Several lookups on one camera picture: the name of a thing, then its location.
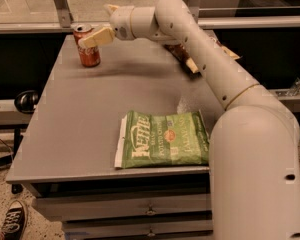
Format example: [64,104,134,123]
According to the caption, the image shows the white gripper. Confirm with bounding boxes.
[78,4,157,49]

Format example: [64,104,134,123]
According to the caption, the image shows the red coke can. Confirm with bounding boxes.
[73,24,101,67]

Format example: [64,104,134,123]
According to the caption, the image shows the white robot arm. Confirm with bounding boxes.
[79,0,300,240]

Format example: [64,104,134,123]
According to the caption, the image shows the brown sea salt chip bag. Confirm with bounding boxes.
[164,30,240,73]

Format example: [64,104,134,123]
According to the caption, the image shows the black round stool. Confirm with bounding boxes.
[14,90,39,114]

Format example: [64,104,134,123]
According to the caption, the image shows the green jalapeno chip bag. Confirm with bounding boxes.
[114,111,209,169]

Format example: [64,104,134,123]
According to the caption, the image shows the grey drawer cabinet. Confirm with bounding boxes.
[7,37,223,228]

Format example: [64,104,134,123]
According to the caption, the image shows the top grey drawer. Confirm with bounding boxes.
[32,194,211,221]

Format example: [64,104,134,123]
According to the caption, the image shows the grey drawer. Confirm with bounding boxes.
[32,194,211,221]
[63,220,213,240]

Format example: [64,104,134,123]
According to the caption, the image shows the black white sneaker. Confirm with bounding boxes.
[1,200,27,240]

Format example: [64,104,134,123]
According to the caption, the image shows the metal railing frame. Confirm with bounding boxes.
[0,0,300,33]

